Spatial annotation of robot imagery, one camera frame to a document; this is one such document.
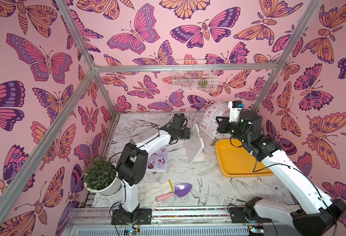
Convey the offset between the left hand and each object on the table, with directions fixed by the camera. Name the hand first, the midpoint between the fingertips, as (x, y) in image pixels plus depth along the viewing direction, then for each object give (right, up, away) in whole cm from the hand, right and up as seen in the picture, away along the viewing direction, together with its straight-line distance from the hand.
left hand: (188, 131), depth 94 cm
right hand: (+13, +8, -24) cm, 28 cm away
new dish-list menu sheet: (+9, +4, -18) cm, 21 cm away
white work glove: (-23, -34, -12) cm, 43 cm away
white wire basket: (+4, +36, +1) cm, 36 cm away
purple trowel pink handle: (-5, -33, -11) cm, 35 cm away
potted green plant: (-43, -21, -24) cm, 53 cm away
